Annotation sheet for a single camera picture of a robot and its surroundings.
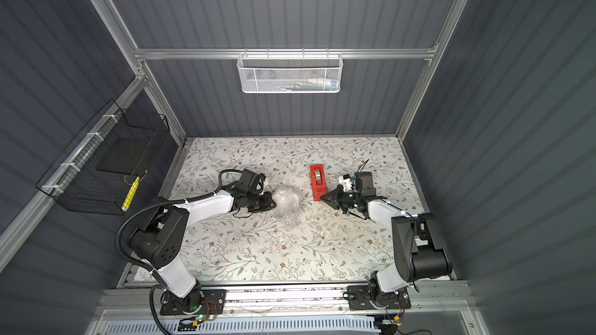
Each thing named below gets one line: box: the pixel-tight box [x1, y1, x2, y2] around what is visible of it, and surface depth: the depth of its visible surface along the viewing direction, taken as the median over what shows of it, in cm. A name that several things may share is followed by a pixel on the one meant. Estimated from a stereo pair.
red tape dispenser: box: [310, 164, 328, 201], surface depth 99 cm
